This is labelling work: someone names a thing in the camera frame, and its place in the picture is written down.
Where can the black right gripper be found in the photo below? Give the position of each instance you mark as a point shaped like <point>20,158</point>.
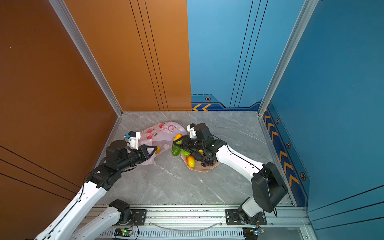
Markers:
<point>185,145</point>

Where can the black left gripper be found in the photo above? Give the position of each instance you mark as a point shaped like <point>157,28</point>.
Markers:
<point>144,152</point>

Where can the green yellow cucumber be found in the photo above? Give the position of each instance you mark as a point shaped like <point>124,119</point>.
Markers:
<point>175,150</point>

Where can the pink printed plastic bag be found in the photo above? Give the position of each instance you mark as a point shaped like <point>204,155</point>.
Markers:
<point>161,135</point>

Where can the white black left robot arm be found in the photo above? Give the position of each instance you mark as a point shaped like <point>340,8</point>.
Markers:
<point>97,183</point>

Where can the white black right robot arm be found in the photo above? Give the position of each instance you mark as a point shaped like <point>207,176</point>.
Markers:
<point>268,186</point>

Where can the green custard apple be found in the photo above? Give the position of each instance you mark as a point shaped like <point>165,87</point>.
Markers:
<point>185,153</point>

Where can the orange yellow peach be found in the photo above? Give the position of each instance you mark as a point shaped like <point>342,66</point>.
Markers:
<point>191,161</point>

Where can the beige wavy fruit plate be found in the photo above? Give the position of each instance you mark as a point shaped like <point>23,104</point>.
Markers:
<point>204,168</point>

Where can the dark purple grape bunch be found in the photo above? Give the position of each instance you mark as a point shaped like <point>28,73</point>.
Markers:
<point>207,162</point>

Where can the left green circuit board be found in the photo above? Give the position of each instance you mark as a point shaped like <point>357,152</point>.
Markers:
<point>125,232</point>

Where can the green circuit board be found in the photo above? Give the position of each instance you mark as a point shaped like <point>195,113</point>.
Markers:
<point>257,231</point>
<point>125,232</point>

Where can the right green circuit board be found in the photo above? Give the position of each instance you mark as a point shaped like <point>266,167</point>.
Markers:
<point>257,231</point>

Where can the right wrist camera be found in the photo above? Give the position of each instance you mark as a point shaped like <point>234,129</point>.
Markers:
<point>190,129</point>

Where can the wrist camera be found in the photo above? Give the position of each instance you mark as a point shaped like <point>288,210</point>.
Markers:
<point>190,129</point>
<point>132,139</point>

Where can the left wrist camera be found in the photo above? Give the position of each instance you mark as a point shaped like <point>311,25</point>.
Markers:
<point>132,139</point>

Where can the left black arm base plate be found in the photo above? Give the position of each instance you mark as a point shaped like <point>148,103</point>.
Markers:
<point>137,217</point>

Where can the aluminium front rail frame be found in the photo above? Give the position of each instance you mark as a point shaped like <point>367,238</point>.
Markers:
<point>208,222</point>

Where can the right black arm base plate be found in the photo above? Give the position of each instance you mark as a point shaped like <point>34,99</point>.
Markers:
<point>234,217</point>

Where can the left aluminium corner post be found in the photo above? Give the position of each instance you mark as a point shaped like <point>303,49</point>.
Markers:
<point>75,34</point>

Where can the aluminium corner post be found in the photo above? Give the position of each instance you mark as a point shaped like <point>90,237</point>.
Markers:
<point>295,37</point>
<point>75,34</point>

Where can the right aluminium corner post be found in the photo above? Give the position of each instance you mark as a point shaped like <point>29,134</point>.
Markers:
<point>295,37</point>

